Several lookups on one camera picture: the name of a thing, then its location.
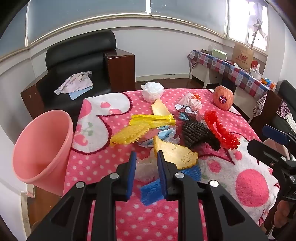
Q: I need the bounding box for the blue foam fruit net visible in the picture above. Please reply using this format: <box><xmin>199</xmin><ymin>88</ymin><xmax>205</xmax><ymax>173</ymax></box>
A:
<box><xmin>140</xmin><ymin>164</ymin><xmax>202</xmax><ymax>206</ymax></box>

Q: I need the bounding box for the red foam fruit net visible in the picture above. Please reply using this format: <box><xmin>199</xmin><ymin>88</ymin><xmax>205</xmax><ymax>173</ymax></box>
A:
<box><xmin>204</xmin><ymin>110</ymin><xmax>240</xmax><ymax>150</ymax></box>

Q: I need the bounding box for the black foam fruit net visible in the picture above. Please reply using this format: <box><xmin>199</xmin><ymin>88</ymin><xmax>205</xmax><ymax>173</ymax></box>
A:
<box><xmin>182</xmin><ymin>120</ymin><xmax>221</xmax><ymax>151</ymax></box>

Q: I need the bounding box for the pink white wrapper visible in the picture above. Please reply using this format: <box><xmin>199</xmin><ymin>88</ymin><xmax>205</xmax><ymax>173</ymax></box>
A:
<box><xmin>175</xmin><ymin>92</ymin><xmax>203</xmax><ymax>114</ymax></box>

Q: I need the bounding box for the blue patterned wrapper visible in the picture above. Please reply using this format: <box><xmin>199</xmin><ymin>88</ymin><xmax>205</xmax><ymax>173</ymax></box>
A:
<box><xmin>137</xmin><ymin>112</ymin><xmax>196</xmax><ymax>148</ymax></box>

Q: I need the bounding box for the pink plastic trash bucket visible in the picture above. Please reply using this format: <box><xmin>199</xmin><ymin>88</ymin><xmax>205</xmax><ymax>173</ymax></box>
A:
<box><xmin>12</xmin><ymin>110</ymin><xmax>74</xmax><ymax>196</ymax></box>

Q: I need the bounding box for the right hand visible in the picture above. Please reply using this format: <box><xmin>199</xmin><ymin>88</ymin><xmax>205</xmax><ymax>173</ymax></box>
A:
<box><xmin>274</xmin><ymin>200</ymin><xmax>292</xmax><ymax>228</ymax></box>

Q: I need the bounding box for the pink polka dot table blanket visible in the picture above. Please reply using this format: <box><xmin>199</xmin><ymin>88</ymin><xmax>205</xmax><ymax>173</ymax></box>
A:
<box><xmin>64</xmin><ymin>89</ymin><xmax>280</xmax><ymax>240</ymax></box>

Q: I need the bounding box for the side table with checkered cloth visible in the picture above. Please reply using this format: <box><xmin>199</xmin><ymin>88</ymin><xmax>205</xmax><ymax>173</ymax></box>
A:
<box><xmin>188</xmin><ymin>50</ymin><xmax>269</xmax><ymax>119</ymax></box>

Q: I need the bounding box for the brown paper shopping bag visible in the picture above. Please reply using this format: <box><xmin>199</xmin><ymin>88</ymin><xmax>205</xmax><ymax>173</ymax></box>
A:
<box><xmin>231</xmin><ymin>43</ymin><xmax>254</xmax><ymax>70</ymax></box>

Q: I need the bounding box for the green tissue box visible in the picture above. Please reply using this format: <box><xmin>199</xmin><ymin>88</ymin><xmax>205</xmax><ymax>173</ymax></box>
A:
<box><xmin>212</xmin><ymin>49</ymin><xmax>227</xmax><ymax>61</ymax></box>

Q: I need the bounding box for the light blue paper on armchair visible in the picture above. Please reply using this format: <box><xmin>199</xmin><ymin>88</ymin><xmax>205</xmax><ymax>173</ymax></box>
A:
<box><xmin>69</xmin><ymin>86</ymin><xmax>93</xmax><ymax>100</ymax></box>

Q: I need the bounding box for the black leather armchair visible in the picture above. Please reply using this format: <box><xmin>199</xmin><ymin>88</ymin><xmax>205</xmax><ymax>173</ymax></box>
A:
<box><xmin>21</xmin><ymin>30</ymin><xmax>135</xmax><ymax>123</ymax></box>

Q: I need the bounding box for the floral cloth on armchair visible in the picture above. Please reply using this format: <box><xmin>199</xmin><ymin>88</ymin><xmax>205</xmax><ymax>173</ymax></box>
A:
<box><xmin>54</xmin><ymin>71</ymin><xmax>93</xmax><ymax>95</ymax></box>

